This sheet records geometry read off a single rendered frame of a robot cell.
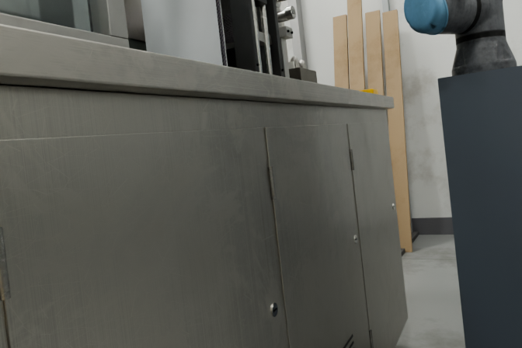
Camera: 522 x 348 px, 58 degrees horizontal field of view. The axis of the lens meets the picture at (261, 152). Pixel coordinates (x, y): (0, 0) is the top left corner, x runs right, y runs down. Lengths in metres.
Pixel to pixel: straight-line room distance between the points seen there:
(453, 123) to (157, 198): 0.87
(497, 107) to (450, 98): 0.11
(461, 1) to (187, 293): 0.92
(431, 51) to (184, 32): 2.53
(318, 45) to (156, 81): 3.35
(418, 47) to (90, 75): 3.28
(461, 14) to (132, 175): 0.92
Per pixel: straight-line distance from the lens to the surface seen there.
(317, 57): 3.83
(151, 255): 0.54
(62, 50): 0.44
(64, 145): 0.46
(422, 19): 1.22
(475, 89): 1.25
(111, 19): 0.60
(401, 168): 3.22
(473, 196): 1.27
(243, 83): 0.69
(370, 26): 3.52
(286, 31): 1.49
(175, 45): 1.33
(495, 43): 1.31
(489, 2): 1.32
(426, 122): 3.59
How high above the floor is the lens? 0.79
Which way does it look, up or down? 1 degrees down
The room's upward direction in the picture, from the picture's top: 6 degrees counter-clockwise
